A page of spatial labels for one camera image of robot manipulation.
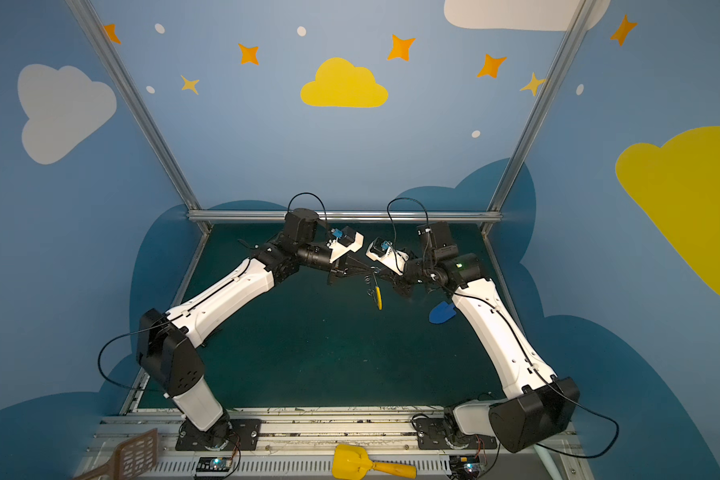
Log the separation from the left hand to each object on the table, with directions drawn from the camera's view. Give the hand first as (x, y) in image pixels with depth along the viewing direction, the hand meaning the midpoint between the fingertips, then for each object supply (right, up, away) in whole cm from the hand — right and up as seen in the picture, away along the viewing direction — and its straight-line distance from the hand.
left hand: (372, 267), depth 70 cm
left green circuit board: (-38, -48, +1) cm, 61 cm away
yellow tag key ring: (+2, -7, +1) cm, 8 cm away
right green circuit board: (+22, -49, +2) cm, 54 cm away
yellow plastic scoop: (-5, -47, 0) cm, 47 cm away
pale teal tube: (+42, -47, 0) cm, 63 cm away
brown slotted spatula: (-59, -47, +1) cm, 75 cm away
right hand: (+3, 0, +4) cm, 6 cm away
